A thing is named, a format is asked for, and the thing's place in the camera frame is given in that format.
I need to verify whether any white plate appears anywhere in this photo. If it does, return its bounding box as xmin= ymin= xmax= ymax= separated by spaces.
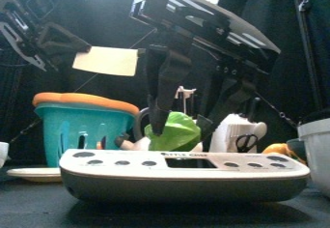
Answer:
xmin=5 ymin=166 xmax=64 ymax=184

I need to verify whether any yellow toy bell pepper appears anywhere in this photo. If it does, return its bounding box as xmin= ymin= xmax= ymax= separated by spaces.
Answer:
xmin=262 ymin=142 xmax=299 ymax=159

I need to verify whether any toy cleaver with cream blade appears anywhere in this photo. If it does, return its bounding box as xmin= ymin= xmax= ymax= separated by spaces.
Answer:
xmin=70 ymin=45 xmax=140 ymax=77

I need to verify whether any black frame pole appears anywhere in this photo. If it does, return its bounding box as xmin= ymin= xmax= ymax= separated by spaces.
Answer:
xmin=290 ymin=0 xmax=324 ymax=112

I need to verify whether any white cup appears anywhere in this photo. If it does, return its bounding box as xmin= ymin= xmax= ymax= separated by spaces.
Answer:
xmin=0 ymin=141 xmax=10 ymax=169

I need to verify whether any white pot with dark lid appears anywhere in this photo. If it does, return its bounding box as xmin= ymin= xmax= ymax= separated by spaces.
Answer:
xmin=286 ymin=108 xmax=330 ymax=198

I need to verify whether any white kettle with grey handle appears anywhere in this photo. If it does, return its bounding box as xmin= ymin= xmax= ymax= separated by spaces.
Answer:
xmin=115 ymin=106 xmax=152 ymax=153

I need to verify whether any green toy starfruit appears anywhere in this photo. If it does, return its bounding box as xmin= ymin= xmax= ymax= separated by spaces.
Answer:
xmin=143 ymin=110 xmax=201 ymax=153

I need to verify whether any white knife block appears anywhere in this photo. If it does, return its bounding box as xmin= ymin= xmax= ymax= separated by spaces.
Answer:
xmin=208 ymin=113 xmax=268 ymax=155

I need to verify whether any teal basket with orange rim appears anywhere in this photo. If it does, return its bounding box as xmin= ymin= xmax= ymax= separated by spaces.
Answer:
xmin=32 ymin=92 xmax=141 ymax=169

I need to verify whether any white toy kitchen scale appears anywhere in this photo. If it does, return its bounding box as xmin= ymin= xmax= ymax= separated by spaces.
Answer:
xmin=57 ymin=148 xmax=311 ymax=205

